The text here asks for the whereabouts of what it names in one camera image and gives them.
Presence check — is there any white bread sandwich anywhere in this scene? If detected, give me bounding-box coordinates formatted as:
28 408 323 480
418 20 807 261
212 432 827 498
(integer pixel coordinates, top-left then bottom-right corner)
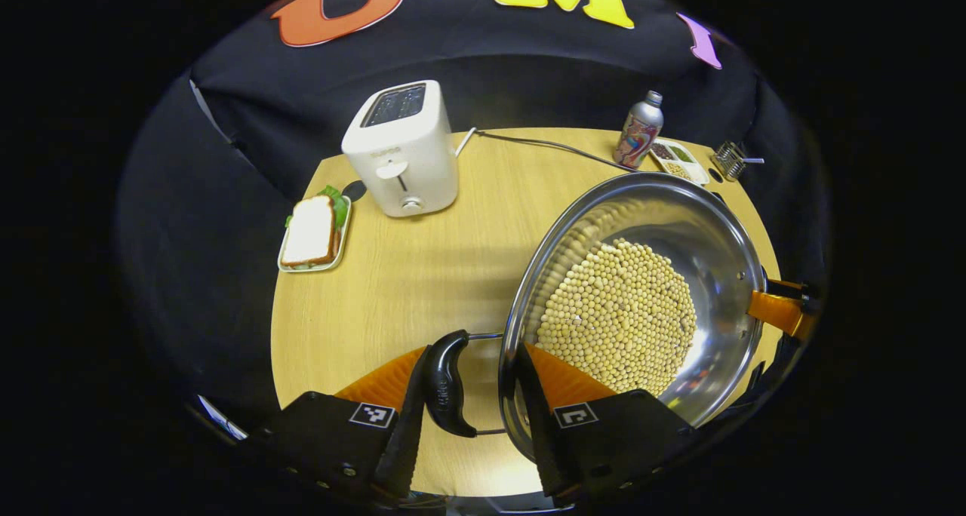
283 186 349 268

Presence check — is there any small sandwich plate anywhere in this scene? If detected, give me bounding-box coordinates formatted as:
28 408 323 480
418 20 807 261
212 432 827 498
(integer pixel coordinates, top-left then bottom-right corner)
278 192 352 273

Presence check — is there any wire cutlery holder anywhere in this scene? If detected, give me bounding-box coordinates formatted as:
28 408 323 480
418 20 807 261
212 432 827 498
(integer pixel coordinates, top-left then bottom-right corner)
711 140 748 183

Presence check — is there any pile of soybeans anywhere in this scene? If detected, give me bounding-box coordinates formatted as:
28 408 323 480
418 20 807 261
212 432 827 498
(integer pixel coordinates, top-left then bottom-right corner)
534 238 697 396

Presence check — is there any silver drink bottle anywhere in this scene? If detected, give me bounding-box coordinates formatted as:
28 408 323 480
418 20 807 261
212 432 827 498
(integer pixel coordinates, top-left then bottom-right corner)
613 90 665 170

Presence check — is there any black cooktop cable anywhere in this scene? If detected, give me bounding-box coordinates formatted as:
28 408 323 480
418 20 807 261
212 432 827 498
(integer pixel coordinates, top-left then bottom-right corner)
475 131 636 172

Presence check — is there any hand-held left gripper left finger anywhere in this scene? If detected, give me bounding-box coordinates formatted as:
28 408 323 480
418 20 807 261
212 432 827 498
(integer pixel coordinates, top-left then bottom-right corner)
245 345 432 502

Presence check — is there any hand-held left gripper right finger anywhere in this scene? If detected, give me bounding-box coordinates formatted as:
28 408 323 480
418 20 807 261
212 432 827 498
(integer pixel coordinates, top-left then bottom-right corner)
512 341 697 502

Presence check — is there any stainless steel pot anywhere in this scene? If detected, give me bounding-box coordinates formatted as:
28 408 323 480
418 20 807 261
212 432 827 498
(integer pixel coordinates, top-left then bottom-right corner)
423 171 771 464

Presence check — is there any white divided bean dish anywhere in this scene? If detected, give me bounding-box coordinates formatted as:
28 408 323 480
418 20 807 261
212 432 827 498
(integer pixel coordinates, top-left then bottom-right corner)
651 139 710 186

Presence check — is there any white toaster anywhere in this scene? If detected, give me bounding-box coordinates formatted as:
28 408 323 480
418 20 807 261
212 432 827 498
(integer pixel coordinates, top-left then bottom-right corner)
341 80 460 219

